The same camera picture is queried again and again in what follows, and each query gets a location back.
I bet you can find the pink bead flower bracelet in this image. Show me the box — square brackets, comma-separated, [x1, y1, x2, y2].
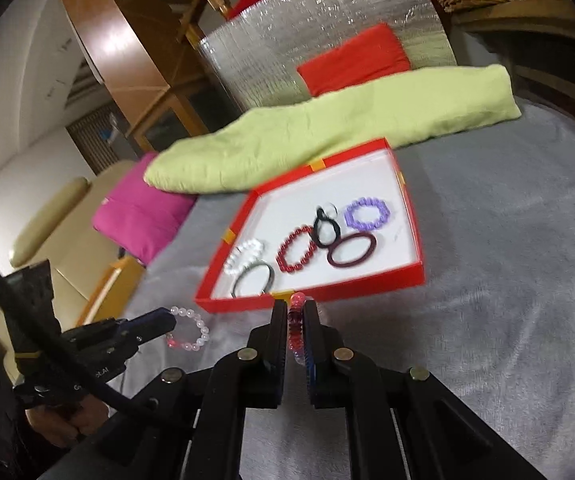
[165, 305, 211, 352]

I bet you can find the pink white bead bracelet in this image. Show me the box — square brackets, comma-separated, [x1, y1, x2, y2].
[286, 289, 315, 366]

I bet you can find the red bead bracelet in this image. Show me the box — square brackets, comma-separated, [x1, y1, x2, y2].
[276, 224, 320, 276]

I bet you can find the purple bead bracelet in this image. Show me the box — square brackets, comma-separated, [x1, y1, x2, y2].
[344, 197, 393, 232]

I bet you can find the person left hand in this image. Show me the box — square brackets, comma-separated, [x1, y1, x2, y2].
[25, 396, 109, 448]

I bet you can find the wooden chair edge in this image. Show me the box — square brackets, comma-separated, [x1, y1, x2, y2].
[76, 256, 146, 327]

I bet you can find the magenta pillow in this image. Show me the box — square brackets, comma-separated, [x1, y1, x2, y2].
[92, 152, 198, 266]

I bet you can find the beige sofa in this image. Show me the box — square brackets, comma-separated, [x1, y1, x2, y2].
[0, 159, 139, 386]

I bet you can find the silver metal bangle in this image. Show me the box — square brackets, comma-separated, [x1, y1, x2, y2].
[230, 261, 276, 298]

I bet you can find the red shallow cardboard box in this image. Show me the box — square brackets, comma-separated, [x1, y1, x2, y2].
[196, 139, 425, 313]

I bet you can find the light green folded blanket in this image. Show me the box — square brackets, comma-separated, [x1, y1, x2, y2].
[143, 64, 522, 194]

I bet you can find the silver insulated foil panel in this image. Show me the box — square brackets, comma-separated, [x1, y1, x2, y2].
[199, 0, 457, 110]

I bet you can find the small red cushion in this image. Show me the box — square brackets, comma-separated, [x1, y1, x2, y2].
[296, 23, 411, 98]

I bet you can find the wooden side bench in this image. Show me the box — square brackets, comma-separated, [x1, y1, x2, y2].
[450, 0, 575, 118]

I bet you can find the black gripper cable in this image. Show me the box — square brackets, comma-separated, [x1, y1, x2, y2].
[0, 234, 134, 411]

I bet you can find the maroon hair tie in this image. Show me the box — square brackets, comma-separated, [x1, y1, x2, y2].
[326, 231, 379, 270]

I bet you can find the black hair tie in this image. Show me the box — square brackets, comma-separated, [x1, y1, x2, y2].
[311, 200, 342, 250]

